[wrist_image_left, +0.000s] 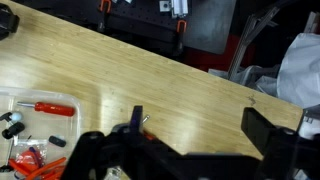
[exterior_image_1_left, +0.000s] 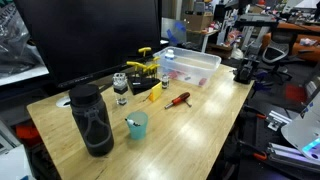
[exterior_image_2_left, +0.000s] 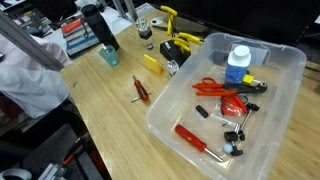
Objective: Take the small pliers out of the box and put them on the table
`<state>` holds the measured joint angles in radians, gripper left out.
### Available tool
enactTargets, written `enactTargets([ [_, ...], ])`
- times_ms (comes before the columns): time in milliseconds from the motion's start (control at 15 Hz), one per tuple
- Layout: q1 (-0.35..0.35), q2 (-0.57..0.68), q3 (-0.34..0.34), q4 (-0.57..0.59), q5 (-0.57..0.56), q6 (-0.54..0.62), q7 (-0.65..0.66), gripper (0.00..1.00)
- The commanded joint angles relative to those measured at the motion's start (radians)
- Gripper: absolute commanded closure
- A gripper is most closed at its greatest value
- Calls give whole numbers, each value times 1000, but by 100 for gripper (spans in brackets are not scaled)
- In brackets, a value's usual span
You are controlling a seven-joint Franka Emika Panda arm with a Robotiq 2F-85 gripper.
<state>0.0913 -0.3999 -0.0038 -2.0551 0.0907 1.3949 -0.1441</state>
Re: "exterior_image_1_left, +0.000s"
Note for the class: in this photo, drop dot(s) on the black hex key stand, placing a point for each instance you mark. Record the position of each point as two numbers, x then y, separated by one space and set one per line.
143 85

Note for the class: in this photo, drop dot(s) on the clear acrylic block black band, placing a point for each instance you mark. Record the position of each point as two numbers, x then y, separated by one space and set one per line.
120 87

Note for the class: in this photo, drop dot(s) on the small glass jar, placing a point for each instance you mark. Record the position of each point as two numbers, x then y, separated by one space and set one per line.
165 82

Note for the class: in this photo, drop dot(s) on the long aluminium extrusion rail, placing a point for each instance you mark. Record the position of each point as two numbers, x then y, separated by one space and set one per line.
290 155

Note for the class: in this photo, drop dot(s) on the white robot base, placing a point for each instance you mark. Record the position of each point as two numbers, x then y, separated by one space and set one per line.
305 130

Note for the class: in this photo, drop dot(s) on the teal plastic cup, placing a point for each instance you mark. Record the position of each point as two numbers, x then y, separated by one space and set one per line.
137 130

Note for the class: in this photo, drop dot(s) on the orange plastic bin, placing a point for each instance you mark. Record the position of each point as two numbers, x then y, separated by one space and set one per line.
26 131

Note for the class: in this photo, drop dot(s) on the white black marker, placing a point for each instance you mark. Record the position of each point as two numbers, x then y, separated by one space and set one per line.
132 122

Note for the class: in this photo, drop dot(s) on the grey mesh office chair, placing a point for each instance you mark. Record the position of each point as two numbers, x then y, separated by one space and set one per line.
276 53

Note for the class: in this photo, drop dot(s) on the black water bottle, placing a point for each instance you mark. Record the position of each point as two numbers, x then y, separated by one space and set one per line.
91 123

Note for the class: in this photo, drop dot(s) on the red floor object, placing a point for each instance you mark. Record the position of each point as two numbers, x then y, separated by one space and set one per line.
295 93

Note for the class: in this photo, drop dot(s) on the large black monitor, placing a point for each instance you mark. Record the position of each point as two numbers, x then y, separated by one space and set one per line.
90 36

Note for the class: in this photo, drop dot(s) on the clear crumpled plastic bag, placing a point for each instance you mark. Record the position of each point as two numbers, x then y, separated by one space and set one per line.
16 43

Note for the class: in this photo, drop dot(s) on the yellow plastic block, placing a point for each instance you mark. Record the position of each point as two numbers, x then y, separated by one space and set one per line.
156 92

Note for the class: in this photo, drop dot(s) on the clear plastic storage box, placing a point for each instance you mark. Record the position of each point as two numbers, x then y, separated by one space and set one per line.
196 65

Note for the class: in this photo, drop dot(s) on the short aluminium extrusion bracket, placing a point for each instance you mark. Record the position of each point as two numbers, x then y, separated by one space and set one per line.
278 120

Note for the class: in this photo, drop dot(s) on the small metal hex bit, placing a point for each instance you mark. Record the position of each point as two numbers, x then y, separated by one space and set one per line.
188 104

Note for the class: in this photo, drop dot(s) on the orange couch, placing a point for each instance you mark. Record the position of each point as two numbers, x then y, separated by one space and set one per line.
305 50

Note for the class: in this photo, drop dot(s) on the brown cardboard box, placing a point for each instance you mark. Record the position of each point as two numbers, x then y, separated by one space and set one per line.
197 21

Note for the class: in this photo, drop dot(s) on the black table clamp mount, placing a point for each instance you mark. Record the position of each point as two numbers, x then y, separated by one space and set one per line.
245 71

